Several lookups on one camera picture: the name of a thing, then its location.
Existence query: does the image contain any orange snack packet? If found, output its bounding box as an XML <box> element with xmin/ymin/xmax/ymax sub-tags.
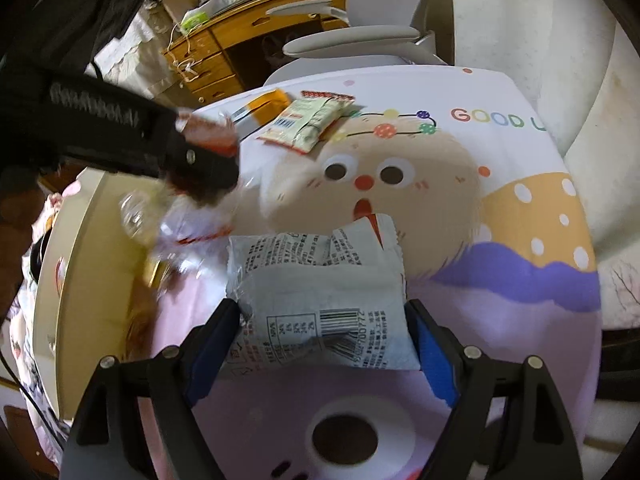
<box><xmin>232</xmin><ymin>89</ymin><xmax>291</xmax><ymax>133</ymax></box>

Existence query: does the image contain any red bordered snack packet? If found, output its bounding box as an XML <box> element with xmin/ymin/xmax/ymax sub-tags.
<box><xmin>256</xmin><ymin>90</ymin><xmax>357</xmax><ymax>147</ymax></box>

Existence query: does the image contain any black waste bin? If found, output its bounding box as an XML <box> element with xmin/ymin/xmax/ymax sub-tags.
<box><xmin>260</xmin><ymin>32</ymin><xmax>301</xmax><ymax>63</ymax></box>

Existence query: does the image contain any white cable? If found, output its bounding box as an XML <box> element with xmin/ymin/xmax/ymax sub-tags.
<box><xmin>162</xmin><ymin>22</ymin><xmax>201</xmax><ymax>83</ymax></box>

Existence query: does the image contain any red label clear snack packet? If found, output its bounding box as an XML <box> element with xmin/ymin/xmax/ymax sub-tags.
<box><xmin>150</xmin><ymin>110</ymin><xmax>261</xmax><ymax>256</ymax></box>

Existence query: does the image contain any white lace furniture cover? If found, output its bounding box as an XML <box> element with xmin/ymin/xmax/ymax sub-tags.
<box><xmin>100</xmin><ymin>5</ymin><xmax>176</xmax><ymax>106</ymax></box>

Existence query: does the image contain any cartoon printed mat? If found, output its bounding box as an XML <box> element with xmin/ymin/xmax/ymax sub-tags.
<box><xmin>135</xmin><ymin>65</ymin><xmax>601</xmax><ymax>480</ymax></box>

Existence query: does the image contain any printed blanket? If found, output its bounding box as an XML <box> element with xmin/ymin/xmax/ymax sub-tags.
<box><xmin>0</xmin><ymin>195</ymin><xmax>66</xmax><ymax>461</ymax></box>

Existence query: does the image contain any white plastic storage bin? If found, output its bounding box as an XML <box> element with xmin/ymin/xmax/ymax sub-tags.
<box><xmin>32</xmin><ymin>170</ymin><xmax>166</xmax><ymax>421</ymax></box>

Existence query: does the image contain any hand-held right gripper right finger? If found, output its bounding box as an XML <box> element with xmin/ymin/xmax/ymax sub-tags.
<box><xmin>404</xmin><ymin>299</ymin><xmax>583</xmax><ymax>480</ymax></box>

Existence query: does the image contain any person's left forearm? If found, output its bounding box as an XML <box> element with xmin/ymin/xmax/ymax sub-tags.
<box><xmin>0</xmin><ymin>0</ymin><xmax>171</xmax><ymax>91</ymax></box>

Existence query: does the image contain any white printed snack packet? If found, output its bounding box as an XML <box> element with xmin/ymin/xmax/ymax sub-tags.
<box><xmin>330</xmin><ymin>212</ymin><xmax>406</xmax><ymax>281</ymax></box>
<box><xmin>227</xmin><ymin>232</ymin><xmax>336</xmax><ymax>286</ymax></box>
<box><xmin>220</xmin><ymin>267</ymin><xmax>421</xmax><ymax>378</ymax></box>

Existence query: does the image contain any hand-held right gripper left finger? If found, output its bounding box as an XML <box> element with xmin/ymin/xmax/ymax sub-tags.
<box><xmin>60</xmin><ymin>297</ymin><xmax>243</xmax><ymax>480</ymax></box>

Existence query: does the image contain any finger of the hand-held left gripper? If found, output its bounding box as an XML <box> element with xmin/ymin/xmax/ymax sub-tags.
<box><xmin>160</xmin><ymin>135</ymin><xmax>241</xmax><ymax>201</ymax></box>

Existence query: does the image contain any white curtain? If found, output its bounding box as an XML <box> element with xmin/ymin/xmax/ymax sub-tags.
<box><xmin>425</xmin><ymin>0</ymin><xmax>640</xmax><ymax>331</ymax></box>

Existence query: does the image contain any green tissue pack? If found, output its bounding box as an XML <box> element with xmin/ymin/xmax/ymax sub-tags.
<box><xmin>179</xmin><ymin>7</ymin><xmax>211</xmax><ymax>33</ymax></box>

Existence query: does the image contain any wooden desk with bookshelf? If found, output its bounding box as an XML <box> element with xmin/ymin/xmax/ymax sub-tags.
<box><xmin>160</xmin><ymin>0</ymin><xmax>351</xmax><ymax>106</ymax></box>

